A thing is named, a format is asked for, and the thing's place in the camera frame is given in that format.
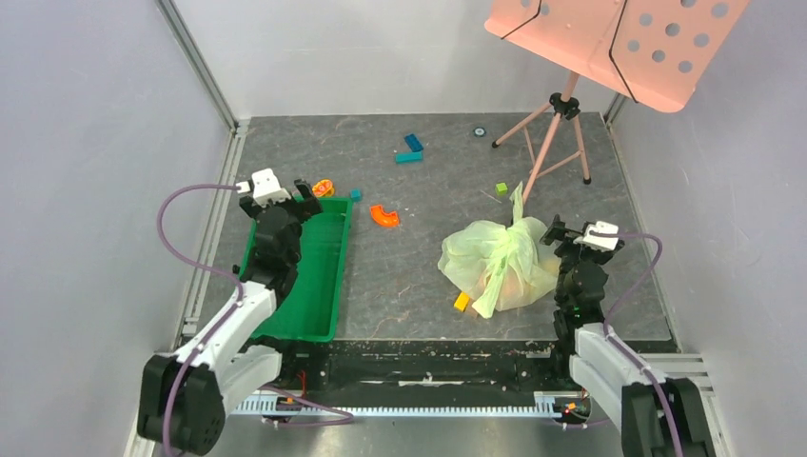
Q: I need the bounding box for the orange yellow round toy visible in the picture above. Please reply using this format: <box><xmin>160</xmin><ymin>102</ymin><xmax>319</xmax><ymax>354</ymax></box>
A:
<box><xmin>312</xmin><ymin>179</ymin><xmax>335</xmax><ymax>198</ymax></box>

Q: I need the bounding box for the orange curved toy piece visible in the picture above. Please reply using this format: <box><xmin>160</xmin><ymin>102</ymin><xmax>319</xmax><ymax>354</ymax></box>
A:
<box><xmin>369</xmin><ymin>205</ymin><xmax>401</xmax><ymax>229</ymax></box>

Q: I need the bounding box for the pale green plastic bag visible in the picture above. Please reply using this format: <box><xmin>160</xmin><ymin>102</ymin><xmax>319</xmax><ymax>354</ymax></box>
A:
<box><xmin>438</xmin><ymin>184</ymin><xmax>560</xmax><ymax>319</ymax></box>

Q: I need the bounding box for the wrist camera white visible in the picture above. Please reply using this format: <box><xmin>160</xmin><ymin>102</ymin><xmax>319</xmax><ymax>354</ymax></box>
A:
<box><xmin>580</xmin><ymin>221</ymin><xmax>620</xmax><ymax>251</ymax></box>
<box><xmin>236</xmin><ymin>168</ymin><xmax>291</xmax><ymax>208</ymax></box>

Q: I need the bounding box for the blue lego brick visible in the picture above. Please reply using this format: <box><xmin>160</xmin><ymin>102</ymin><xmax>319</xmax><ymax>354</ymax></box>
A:
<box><xmin>404</xmin><ymin>133</ymin><xmax>423</xmax><ymax>152</ymax></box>

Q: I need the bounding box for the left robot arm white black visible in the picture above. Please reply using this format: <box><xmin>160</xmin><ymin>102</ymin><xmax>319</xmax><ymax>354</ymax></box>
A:
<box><xmin>136</xmin><ymin>178</ymin><xmax>323</xmax><ymax>456</ymax></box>

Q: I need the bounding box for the pink tripod stand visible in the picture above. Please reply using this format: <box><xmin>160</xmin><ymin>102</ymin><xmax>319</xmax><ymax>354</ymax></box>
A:
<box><xmin>491</xmin><ymin>70</ymin><xmax>593</xmax><ymax>207</ymax></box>

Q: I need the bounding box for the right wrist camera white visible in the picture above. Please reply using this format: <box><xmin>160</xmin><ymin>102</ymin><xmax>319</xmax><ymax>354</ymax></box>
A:
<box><xmin>580</xmin><ymin>221</ymin><xmax>620</xmax><ymax>251</ymax></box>

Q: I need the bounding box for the pink music stand desk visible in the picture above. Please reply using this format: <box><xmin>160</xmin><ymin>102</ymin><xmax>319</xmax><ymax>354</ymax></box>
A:
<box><xmin>484</xmin><ymin>0</ymin><xmax>748</xmax><ymax>113</ymax></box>

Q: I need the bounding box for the teal rectangular block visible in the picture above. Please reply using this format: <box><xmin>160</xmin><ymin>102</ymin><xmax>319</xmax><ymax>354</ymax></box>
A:
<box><xmin>395</xmin><ymin>151</ymin><xmax>423</xmax><ymax>165</ymax></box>

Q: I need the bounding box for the white cable duct strip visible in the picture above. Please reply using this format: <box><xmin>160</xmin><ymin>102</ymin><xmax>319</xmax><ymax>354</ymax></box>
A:
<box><xmin>231</xmin><ymin>390</ymin><xmax>581</xmax><ymax>419</ymax></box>

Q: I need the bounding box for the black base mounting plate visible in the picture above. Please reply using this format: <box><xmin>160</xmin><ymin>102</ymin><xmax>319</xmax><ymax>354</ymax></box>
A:
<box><xmin>264</xmin><ymin>339</ymin><xmax>583</xmax><ymax>407</ymax></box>

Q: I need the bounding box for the green plastic tray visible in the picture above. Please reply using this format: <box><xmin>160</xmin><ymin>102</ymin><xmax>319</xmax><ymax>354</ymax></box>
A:
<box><xmin>251</xmin><ymin>197</ymin><xmax>353</xmax><ymax>343</ymax></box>

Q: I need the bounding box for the yellow block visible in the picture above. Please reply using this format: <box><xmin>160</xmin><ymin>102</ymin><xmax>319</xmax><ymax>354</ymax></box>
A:
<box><xmin>453</xmin><ymin>292</ymin><xmax>471</xmax><ymax>312</ymax></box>

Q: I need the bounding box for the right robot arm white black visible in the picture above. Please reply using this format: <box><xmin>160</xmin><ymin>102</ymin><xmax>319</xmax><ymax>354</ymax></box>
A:
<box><xmin>541</xmin><ymin>216</ymin><xmax>718</xmax><ymax>456</ymax></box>

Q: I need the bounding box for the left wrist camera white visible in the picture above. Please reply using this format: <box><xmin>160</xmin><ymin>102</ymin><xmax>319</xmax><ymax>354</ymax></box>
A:
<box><xmin>236</xmin><ymin>168</ymin><xmax>291</xmax><ymax>208</ymax></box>

